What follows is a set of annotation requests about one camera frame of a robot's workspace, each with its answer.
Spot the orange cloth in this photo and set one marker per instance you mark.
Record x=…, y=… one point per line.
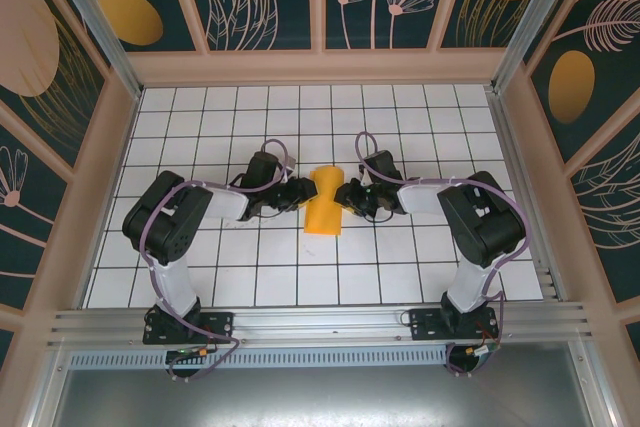
x=324, y=212

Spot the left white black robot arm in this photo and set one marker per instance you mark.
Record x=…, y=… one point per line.
x=175, y=282

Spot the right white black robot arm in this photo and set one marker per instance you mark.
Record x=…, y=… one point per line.
x=470, y=287

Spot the grey metal sheet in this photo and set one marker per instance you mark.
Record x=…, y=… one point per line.
x=320, y=397

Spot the left base circuit board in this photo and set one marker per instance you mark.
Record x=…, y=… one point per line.
x=187, y=353

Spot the base circuit board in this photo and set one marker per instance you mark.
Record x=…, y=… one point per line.
x=482, y=351
x=187, y=353

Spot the right base circuit board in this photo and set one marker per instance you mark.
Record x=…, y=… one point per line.
x=482, y=351

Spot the long aluminium mounting rail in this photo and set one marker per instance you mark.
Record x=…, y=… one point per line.
x=320, y=322

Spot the aluminium side rail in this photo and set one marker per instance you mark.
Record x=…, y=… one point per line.
x=510, y=147

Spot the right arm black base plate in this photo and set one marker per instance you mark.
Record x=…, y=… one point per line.
x=425, y=324

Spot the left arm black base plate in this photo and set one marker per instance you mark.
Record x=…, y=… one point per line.
x=220, y=324

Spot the left aluminium corner post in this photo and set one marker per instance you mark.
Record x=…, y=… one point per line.
x=100, y=32

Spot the aluminium corner post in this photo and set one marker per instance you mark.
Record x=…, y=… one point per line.
x=537, y=12
x=100, y=32

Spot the right aluminium corner post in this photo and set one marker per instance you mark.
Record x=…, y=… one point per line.
x=537, y=12

